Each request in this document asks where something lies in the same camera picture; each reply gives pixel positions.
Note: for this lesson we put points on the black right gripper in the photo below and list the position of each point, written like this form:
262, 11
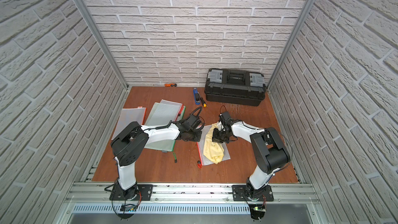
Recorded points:
216, 138

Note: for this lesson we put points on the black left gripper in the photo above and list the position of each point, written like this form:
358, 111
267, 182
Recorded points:
193, 134

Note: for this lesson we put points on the yellow wiping cloth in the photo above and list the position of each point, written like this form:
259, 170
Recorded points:
213, 151

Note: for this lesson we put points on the white red zip document bag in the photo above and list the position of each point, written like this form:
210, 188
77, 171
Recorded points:
203, 159

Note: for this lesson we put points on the red zip mesh document bag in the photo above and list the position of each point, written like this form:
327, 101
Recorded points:
127, 116

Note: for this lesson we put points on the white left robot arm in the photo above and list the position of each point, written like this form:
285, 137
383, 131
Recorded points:
129, 144

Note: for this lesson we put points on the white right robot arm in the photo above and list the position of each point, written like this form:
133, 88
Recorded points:
270, 152

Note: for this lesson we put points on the green zip mesh document bag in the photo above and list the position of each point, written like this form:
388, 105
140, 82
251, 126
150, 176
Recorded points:
166, 145

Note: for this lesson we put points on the yellow black screwdriver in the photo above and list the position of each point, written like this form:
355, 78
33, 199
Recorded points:
203, 102

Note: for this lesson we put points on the blue utility knife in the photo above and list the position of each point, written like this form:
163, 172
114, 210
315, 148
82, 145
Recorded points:
196, 96

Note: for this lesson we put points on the orange black tool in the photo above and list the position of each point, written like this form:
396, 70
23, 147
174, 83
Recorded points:
170, 85

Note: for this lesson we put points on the black plastic toolbox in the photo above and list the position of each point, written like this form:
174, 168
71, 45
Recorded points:
235, 86

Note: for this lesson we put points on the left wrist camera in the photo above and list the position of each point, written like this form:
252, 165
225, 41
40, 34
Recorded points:
194, 122

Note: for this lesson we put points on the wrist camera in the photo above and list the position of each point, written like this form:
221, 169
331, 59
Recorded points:
225, 118
194, 122

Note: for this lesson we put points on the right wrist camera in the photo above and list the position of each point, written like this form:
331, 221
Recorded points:
225, 118

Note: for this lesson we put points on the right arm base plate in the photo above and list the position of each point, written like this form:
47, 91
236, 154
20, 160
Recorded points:
243, 193

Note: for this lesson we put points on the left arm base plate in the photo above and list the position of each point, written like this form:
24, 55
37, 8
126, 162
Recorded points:
136, 192

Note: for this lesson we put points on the aluminium front rail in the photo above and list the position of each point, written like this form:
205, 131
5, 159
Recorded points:
101, 192

